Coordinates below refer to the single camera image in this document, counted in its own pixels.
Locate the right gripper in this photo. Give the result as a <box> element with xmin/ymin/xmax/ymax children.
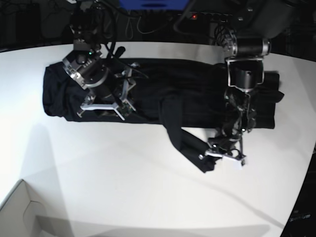
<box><xmin>77</xmin><ymin>46</ymin><xmax>139</xmax><ymax>116</ymax></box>

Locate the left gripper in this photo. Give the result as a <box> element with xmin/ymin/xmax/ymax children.
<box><xmin>199</xmin><ymin>137</ymin><xmax>246</xmax><ymax>164</ymax></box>

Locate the dark navy t-shirt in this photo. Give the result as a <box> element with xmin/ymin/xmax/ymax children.
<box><xmin>42</xmin><ymin>59</ymin><xmax>284</xmax><ymax>172</ymax></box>

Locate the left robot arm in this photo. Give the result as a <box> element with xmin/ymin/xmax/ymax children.
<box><xmin>160</xmin><ymin>0</ymin><xmax>300</xmax><ymax>172</ymax></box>

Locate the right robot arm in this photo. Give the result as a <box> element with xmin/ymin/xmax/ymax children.
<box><xmin>62</xmin><ymin>0</ymin><xmax>145</xmax><ymax>120</ymax></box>

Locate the blue box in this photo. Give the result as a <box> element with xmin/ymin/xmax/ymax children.
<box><xmin>119</xmin><ymin>0</ymin><xmax>189</xmax><ymax>10</ymax></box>

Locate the white power strip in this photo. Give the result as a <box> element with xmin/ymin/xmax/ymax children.
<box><xmin>186</xmin><ymin>11</ymin><xmax>232</xmax><ymax>22</ymax></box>

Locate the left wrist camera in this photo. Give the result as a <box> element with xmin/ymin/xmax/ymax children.
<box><xmin>233</xmin><ymin>159</ymin><xmax>246</xmax><ymax>170</ymax></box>

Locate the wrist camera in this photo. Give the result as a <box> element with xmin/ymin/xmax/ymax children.
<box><xmin>117</xmin><ymin>102</ymin><xmax>136</xmax><ymax>121</ymax></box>
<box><xmin>233</xmin><ymin>159</ymin><xmax>246</xmax><ymax>170</ymax></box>

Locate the white looped cable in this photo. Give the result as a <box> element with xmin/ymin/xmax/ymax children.
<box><xmin>124</xmin><ymin>9</ymin><xmax>173</xmax><ymax>39</ymax></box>

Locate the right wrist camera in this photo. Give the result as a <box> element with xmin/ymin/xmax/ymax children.
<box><xmin>117</xmin><ymin>102</ymin><xmax>136</xmax><ymax>121</ymax></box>

